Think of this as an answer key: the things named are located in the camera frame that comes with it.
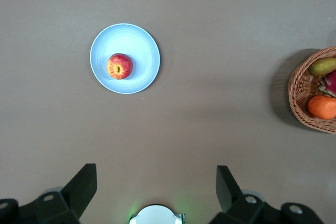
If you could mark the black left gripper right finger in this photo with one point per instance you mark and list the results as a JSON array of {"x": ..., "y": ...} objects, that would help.
[{"x": 236, "y": 208}]

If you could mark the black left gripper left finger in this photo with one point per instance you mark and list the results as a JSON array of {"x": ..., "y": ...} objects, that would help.
[{"x": 68, "y": 203}]

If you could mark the red yellow apple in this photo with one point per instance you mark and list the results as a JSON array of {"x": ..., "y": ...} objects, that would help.
[{"x": 119, "y": 66}]

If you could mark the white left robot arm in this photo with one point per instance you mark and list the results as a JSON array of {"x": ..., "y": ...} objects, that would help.
[{"x": 155, "y": 216}]

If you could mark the brown table cloth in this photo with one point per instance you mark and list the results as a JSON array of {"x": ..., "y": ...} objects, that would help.
[{"x": 168, "y": 134}]

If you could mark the brown wicker basket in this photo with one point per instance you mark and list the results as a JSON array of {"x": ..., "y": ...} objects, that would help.
[{"x": 299, "y": 108}]

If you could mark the orange fruit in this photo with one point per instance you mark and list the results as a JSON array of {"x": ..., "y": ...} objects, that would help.
[{"x": 323, "y": 107}]

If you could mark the pink dragon fruit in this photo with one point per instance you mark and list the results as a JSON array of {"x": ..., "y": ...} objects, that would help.
[{"x": 331, "y": 82}]

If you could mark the yellow green mango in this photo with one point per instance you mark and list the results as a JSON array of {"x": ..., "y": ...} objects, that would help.
[{"x": 324, "y": 66}]

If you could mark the light blue plate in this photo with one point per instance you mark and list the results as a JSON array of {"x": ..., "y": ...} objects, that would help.
[{"x": 131, "y": 40}]

